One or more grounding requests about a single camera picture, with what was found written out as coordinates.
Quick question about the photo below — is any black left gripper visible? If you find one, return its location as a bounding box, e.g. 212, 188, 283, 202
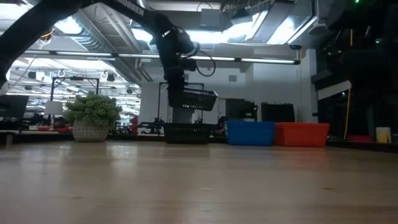
160, 52, 197, 108

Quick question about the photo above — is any black plastic mesh basket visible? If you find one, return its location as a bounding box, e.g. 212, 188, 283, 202
167, 88, 218, 112
162, 122, 213, 145

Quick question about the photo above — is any black background box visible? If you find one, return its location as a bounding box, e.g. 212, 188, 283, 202
225, 98, 259, 122
261, 102, 295, 123

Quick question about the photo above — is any grey ceiling box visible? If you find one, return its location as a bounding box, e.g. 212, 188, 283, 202
200, 8, 223, 29

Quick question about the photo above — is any green potted plant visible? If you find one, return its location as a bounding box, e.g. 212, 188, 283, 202
64, 90, 123, 143

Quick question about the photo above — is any blue plastic mesh basket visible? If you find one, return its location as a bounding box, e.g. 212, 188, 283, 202
226, 120, 276, 146

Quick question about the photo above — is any long light bar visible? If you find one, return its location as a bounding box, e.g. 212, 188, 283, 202
23, 49, 301, 65

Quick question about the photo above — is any white shade table lamp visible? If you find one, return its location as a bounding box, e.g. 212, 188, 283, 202
44, 101, 65, 130

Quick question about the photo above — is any orange plastic mesh basket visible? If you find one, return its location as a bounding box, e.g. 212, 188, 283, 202
273, 121, 330, 147

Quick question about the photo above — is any dark background monitor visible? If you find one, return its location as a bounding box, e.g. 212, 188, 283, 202
0, 95, 29, 119

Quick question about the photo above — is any pale yellow cup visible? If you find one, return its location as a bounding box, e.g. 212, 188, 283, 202
375, 126, 392, 144

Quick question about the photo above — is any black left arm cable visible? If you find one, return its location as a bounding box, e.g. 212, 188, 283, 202
194, 42, 217, 78

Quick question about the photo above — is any yellow ceiling cable reel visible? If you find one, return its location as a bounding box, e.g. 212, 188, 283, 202
39, 29, 56, 44

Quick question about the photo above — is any yellow hanging cable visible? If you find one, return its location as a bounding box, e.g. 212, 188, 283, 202
344, 88, 351, 139

